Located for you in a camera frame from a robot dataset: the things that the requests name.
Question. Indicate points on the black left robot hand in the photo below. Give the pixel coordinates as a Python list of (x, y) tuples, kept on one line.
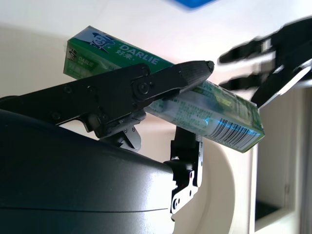
[(285, 44)]

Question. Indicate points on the blue plastic tray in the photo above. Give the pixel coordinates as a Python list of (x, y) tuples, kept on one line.
[(192, 3)]

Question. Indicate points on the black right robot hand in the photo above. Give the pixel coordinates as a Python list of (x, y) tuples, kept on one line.
[(73, 158)]

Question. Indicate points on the green toothpaste box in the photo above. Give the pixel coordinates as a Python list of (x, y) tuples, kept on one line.
[(136, 58)]

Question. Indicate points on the white furniture frame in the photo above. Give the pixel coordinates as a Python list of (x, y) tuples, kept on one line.
[(273, 146)]

